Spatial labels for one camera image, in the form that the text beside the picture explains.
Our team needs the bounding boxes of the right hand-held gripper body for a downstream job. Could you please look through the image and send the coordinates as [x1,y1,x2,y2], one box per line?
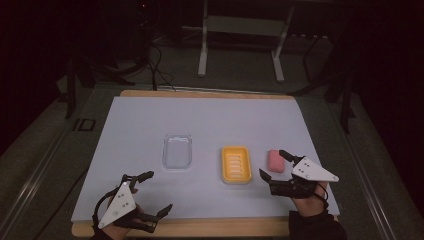
[269,155,340,200]

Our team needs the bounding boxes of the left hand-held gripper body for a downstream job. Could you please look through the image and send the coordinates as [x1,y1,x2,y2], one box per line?
[97,174,159,233]

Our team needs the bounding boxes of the pink soap bar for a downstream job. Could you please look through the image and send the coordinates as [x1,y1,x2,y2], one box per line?
[267,149,286,174]

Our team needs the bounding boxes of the yellow soap dish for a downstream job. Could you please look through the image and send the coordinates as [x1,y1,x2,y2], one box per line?
[221,145,253,185]

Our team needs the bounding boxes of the person's left hand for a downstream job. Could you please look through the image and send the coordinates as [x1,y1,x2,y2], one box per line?
[102,222,135,240]

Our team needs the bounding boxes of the person's right hand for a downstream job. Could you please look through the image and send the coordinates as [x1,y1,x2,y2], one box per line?
[289,182,330,218]

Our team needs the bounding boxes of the clear plastic tray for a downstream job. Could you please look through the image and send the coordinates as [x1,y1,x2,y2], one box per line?
[161,133,194,170]

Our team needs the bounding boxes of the black stand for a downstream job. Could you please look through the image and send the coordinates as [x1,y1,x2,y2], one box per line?
[288,31,357,135]
[63,58,134,120]

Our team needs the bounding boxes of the white table mat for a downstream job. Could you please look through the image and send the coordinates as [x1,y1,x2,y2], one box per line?
[70,95,341,223]

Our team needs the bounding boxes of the white metal stand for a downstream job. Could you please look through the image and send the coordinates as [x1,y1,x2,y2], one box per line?
[182,0,296,83]

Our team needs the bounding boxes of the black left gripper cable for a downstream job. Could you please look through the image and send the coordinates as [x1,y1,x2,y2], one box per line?
[91,188,118,233]

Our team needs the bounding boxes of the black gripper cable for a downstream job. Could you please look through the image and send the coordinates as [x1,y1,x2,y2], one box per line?
[313,182,330,212]
[91,188,118,233]

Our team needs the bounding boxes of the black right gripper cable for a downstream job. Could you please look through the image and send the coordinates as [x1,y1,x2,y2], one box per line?
[313,182,330,212]

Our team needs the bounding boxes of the black floor cables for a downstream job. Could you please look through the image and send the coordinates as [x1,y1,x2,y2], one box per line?
[134,39,177,92]

